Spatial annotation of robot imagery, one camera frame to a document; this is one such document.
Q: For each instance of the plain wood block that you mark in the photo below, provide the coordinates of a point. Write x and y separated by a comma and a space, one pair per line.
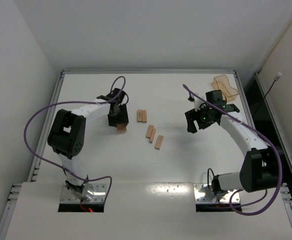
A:
119, 128

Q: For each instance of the metal base plate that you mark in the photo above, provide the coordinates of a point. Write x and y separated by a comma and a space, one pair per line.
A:
203, 195
96, 192

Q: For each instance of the wood block thin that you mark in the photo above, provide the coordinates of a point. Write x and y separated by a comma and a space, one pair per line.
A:
152, 136

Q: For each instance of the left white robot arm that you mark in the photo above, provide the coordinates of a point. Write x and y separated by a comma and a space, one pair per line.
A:
67, 135

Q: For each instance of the translucent orange plastic container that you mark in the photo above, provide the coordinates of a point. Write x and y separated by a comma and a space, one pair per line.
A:
222, 83

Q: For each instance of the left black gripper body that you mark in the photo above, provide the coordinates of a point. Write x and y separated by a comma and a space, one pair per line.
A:
118, 119

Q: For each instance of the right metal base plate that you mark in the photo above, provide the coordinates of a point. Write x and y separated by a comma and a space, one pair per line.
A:
203, 195

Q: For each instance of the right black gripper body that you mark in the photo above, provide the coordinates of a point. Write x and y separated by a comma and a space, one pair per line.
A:
194, 118

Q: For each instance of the black cable white plug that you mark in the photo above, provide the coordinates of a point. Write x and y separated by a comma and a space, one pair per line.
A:
276, 78

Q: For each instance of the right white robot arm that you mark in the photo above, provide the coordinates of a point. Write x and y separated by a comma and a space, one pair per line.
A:
262, 166

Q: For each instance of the engraved wood block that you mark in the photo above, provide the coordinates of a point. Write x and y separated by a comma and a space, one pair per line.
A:
139, 115

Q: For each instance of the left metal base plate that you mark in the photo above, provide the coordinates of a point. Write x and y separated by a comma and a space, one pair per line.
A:
96, 192

